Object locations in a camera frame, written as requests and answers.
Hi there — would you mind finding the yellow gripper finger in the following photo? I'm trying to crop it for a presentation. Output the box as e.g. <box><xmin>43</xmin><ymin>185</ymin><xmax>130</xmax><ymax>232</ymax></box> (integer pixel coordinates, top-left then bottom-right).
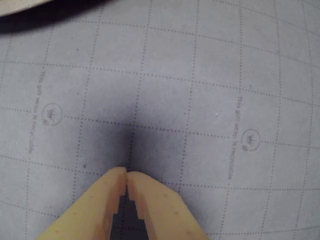
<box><xmin>34</xmin><ymin>166</ymin><xmax>128</xmax><ymax>240</ymax></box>
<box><xmin>126</xmin><ymin>170</ymin><xmax>210</xmax><ymax>240</ymax></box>

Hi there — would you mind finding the round wooden bowl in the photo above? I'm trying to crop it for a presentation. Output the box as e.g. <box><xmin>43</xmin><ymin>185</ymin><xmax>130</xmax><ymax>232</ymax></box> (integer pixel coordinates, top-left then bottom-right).
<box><xmin>0</xmin><ymin>0</ymin><xmax>61</xmax><ymax>18</ymax></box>

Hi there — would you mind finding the gridded gift wrap paper sheet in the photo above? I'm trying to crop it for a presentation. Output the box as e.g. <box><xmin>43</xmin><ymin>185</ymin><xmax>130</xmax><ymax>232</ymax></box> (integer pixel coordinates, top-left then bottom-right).
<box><xmin>0</xmin><ymin>0</ymin><xmax>320</xmax><ymax>240</ymax></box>

